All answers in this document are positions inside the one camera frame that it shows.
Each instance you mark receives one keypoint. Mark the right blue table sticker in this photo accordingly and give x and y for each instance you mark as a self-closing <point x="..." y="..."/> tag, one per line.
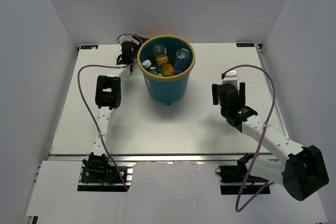
<point x="245" y="44"/>

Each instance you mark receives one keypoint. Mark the left blue table sticker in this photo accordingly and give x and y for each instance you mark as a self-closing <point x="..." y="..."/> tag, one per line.
<point x="89" y="47"/>

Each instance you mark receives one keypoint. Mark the clear bottle with yellow band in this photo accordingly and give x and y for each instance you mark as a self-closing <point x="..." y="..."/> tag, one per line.
<point x="160" y="54"/>

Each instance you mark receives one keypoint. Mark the teal bin with yellow rim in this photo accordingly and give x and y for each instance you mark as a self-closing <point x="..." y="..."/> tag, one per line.
<point x="163" y="89"/>

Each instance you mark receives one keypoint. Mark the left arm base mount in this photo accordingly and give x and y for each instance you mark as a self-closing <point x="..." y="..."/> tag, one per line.
<point x="99" y="175"/>

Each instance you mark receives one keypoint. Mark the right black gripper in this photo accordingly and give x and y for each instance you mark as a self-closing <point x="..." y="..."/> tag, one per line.
<point x="241" y="94"/>

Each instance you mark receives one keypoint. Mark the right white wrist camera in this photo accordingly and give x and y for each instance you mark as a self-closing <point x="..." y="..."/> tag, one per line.
<point x="230" y="78"/>

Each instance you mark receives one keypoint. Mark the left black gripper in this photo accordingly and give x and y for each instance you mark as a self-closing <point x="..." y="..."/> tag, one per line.
<point x="140" y="40"/>

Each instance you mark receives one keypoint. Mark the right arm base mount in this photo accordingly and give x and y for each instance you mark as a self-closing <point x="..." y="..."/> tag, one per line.
<point x="232" y="176"/>

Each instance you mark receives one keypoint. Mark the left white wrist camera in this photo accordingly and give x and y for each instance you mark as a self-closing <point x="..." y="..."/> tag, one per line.
<point x="121" y="39"/>

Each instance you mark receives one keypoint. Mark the orange plastic bottle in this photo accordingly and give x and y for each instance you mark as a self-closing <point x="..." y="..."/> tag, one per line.
<point x="168" y="69"/>

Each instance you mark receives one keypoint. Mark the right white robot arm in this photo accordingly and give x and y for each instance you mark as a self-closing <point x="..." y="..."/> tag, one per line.
<point x="301" y="170"/>

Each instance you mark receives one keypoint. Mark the aluminium table front rail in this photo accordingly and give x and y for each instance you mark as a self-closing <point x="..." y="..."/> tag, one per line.
<point x="155" y="158"/>

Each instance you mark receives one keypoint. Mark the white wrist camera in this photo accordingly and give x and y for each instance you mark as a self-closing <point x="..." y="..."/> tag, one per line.
<point x="121" y="39"/>
<point x="230" y="78"/>

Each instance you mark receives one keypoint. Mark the blue table sticker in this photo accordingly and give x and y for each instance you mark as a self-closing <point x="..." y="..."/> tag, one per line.
<point x="245" y="44"/>
<point x="89" y="47"/>

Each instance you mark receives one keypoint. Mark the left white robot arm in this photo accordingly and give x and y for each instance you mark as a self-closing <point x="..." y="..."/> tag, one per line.
<point x="107" y="99"/>

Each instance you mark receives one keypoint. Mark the blue label water bottle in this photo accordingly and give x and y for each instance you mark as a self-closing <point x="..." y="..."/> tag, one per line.
<point x="182" y="58"/>

